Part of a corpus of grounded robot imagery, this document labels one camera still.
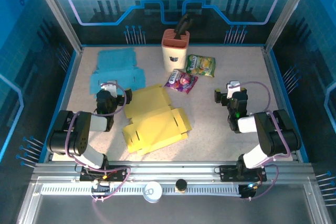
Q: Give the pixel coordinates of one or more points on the blue paper box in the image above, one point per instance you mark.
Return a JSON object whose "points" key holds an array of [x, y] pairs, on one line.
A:
{"points": [[118, 61]]}

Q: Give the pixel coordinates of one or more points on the yellow paper box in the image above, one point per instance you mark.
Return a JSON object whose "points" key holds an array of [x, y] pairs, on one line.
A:
{"points": [[157, 124]]}

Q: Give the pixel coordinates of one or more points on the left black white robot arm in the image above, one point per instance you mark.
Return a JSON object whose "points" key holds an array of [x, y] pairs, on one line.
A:
{"points": [[78, 134]]}

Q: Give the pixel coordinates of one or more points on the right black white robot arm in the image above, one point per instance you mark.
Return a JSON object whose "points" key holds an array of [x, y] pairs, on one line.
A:
{"points": [[273, 134]]}

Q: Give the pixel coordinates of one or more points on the black electronics box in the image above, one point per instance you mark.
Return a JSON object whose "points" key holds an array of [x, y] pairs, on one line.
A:
{"points": [[101, 188], [248, 191]]}

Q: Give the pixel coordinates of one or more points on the yellow green candy bag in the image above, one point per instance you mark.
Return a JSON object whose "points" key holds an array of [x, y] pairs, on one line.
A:
{"points": [[200, 65]]}

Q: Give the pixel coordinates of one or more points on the purple candy bag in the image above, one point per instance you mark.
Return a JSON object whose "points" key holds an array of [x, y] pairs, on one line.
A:
{"points": [[181, 81]]}

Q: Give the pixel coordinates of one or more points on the cream knife block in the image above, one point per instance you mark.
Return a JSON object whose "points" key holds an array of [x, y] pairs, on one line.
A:
{"points": [[174, 56]]}

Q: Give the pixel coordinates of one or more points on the black round knob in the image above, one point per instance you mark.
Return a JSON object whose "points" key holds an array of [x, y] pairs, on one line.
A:
{"points": [[181, 185]]}

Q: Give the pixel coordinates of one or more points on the white round lid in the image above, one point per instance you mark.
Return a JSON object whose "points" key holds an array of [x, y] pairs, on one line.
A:
{"points": [[152, 192]]}

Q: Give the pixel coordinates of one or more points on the grey metal panel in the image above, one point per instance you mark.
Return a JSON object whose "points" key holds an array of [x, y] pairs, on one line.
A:
{"points": [[183, 211]]}

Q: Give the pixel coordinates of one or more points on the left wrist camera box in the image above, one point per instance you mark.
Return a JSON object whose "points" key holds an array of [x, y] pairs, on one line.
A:
{"points": [[109, 87]]}

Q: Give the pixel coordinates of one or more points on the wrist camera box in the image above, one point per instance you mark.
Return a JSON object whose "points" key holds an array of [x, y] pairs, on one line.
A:
{"points": [[109, 87], [233, 86]]}

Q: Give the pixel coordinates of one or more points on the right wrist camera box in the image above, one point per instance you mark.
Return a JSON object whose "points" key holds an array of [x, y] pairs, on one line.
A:
{"points": [[233, 86]]}

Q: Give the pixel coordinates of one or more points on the aluminium side rail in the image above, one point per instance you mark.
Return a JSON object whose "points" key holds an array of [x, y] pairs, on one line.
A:
{"points": [[73, 77], [273, 77]]}

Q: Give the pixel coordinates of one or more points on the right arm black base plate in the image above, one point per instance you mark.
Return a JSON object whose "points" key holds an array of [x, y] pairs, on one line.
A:
{"points": [[228, 173]]}

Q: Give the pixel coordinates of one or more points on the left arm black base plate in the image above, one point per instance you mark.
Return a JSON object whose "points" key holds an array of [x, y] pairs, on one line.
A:
{"points": [[118, 174]]}

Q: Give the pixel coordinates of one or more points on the aluminium mounting rail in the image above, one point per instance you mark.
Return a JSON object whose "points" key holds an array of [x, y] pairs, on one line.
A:
{"points": [[170, 171]]}

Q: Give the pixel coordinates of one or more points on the aluminium frame post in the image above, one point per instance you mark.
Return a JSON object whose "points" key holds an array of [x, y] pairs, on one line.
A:
{"points": [[58, 11], [288, 11]]}

